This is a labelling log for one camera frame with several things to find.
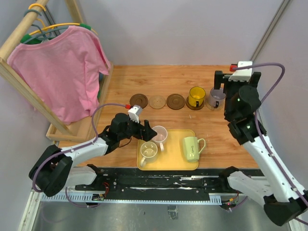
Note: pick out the yellow plastic tray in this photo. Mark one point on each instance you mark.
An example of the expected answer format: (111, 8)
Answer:
(172, 158)

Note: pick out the grey hanger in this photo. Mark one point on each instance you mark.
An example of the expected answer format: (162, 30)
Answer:
(46, 33)

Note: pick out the pink cup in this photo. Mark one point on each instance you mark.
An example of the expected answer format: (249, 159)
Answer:
(161, 137)

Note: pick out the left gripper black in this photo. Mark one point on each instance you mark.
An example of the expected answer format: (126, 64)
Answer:
(148, 133)

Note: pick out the woven rattan coaster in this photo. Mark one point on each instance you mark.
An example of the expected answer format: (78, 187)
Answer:
(214, 105)
(157, 102)

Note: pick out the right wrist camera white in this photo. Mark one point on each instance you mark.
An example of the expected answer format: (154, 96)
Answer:
(242, 75)

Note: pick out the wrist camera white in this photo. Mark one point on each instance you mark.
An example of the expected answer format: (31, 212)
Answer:
(242, 75)
(134, 113)

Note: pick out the green garment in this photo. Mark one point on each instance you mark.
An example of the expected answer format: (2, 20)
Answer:
(37, 39)

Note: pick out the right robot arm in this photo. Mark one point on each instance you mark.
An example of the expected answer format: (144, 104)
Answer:
(285, 198)

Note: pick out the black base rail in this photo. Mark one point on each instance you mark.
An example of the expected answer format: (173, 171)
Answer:
(176, 185)

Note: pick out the large brown wooden coaster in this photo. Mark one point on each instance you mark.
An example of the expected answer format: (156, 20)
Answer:
(139, 99)

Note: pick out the yellow translucent cup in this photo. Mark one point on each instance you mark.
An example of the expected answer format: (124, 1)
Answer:
(196, 96)

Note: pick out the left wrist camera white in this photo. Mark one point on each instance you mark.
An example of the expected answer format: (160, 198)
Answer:
(134, 113)

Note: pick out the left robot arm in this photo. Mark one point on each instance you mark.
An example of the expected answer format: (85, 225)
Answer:
(51, 172)

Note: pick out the white cup green handle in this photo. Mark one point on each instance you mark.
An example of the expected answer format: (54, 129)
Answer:
(192, 148)

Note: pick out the purple translucent cup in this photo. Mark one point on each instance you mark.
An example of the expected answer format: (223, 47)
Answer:
(217, 95)

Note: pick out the cream cup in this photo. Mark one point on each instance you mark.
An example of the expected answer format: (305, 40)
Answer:
(149, 153)

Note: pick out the aluminium frame post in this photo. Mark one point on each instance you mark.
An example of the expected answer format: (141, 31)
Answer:
(270, 29)

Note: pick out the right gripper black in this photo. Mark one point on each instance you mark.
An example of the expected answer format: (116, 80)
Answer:
(219, 77)

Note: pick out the pink t-shirt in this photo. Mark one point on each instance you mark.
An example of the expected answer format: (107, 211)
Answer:
(64, 72)

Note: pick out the yellow hanger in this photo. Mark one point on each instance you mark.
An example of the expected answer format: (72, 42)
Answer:
(75, 12)

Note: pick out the wooden clothes rack frame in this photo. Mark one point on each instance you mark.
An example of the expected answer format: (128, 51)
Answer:
(76, 131)

